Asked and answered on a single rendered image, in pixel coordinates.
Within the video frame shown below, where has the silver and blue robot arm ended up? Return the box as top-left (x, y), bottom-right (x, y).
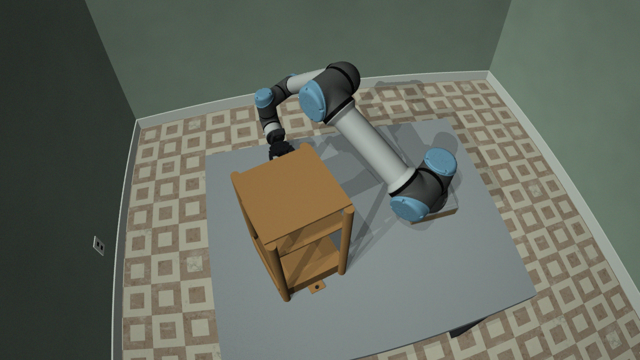
top-left (254, 61), bottom-right (457, 222)

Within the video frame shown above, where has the small wooden shelving unit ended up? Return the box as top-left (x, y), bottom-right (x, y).
top-left (230, 142), bottom-right (355, 302)

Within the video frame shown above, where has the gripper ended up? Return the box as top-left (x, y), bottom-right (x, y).
top-left (266, 131), bottom-right (295, 161)

